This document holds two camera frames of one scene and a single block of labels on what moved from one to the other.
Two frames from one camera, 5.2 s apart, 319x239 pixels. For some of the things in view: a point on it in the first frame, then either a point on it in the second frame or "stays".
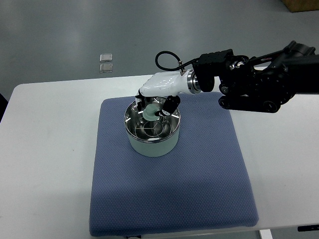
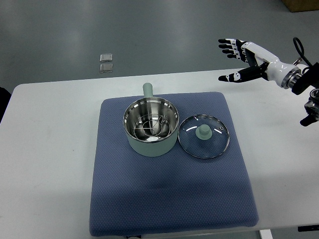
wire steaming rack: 155,128 stays
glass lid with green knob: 146,127 -> 203,136
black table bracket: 305,228 stays
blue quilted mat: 204,185 stays
